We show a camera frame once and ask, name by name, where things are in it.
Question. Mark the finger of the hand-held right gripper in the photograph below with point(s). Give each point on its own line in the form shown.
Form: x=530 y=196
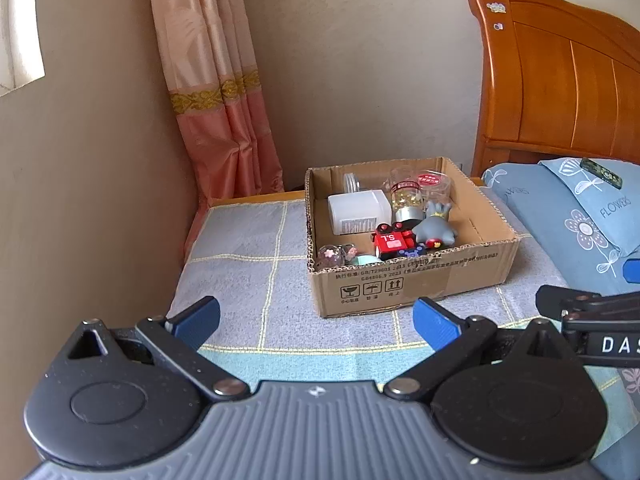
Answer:
x=570 y=302
x=632 y=268

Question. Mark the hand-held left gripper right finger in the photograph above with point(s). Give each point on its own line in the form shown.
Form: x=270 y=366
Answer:
x=435 y=325

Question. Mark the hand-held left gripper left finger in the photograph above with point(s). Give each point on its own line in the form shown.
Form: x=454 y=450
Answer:
x=197 y=317

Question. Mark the cardboard box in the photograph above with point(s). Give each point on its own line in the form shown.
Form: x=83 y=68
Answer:
x=400 y=285

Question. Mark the red toy train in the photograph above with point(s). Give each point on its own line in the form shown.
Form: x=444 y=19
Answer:
x=392 y=242

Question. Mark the mint green small case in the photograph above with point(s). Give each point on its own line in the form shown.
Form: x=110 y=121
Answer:
x=365 y=260

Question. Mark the grey cartoon figurine toy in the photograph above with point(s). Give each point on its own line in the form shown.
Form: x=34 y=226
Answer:
x=436 y=227

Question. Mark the gold glitter jar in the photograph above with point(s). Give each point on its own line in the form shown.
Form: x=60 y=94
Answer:
x=406 y=202

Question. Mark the white plastic container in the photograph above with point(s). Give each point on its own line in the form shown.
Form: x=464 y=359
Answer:
x=357 y=212

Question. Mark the clear glass cup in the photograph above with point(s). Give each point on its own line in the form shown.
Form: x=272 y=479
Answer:
x=399 y=176

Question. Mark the blue flower print pillow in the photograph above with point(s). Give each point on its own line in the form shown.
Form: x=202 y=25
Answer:
x=595 y=210

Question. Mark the grey and teal plaid cloth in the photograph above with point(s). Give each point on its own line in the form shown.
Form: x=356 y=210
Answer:
x=240 y=260

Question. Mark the blue bed sheet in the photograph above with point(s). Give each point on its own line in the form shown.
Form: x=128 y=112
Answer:
x=530 y=210

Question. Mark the dark green patterned case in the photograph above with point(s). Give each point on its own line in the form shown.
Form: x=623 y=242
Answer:
x=601 y=172

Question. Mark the clear jar with red label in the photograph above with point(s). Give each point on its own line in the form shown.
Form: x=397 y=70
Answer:
x=433 y=186

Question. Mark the clear glass jar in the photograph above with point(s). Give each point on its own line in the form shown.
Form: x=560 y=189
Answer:
x=356 y=183

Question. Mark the wooden bed headboard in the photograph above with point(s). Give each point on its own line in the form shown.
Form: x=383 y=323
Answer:
x=565 y=85

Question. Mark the pink and beige curtain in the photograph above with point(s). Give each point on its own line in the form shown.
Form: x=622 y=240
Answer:
x=225 y=110

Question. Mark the flower sticker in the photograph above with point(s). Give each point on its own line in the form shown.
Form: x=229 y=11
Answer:
x=496 y=7

